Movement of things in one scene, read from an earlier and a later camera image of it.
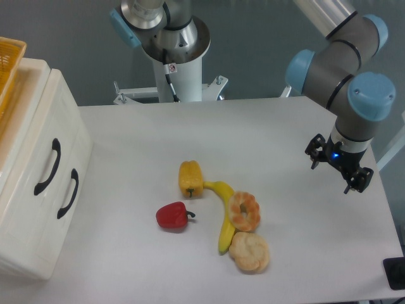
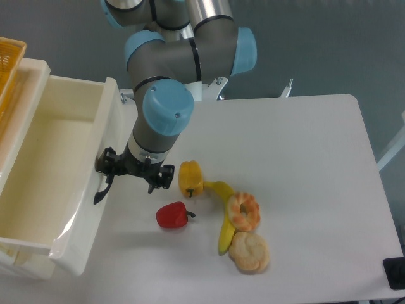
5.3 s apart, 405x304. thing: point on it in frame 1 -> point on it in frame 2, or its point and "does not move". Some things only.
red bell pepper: (173, 215) does not move
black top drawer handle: (56, 145) -> (100, 195)
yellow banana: (229, 230) does not move
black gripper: (345, 161) -> (149, 171)
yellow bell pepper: (191, 178) does not move
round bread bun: (249, 252) does not move
